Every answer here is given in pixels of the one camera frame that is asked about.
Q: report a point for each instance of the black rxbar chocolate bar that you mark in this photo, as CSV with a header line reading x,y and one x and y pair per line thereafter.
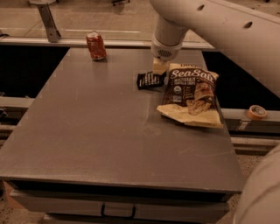
x,y
150,80

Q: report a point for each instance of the brown sea salt chip bag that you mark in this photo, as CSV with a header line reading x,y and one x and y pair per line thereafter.
x,y
190,97

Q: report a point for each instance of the left metal railing bracket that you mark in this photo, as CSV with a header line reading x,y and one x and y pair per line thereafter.
x,y
43,6

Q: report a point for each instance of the grey drawer with handle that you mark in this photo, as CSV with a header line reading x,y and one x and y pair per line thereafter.
x,y
106,209

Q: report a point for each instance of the orange tape roll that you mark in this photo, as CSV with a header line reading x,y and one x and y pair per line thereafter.
x,y
257,112

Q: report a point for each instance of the red soda can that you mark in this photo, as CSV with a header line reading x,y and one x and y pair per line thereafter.
x,y
95,46

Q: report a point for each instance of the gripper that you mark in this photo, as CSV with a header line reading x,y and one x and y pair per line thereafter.
x,y
164,51

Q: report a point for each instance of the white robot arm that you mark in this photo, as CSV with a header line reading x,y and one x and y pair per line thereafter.
x,y
251,39

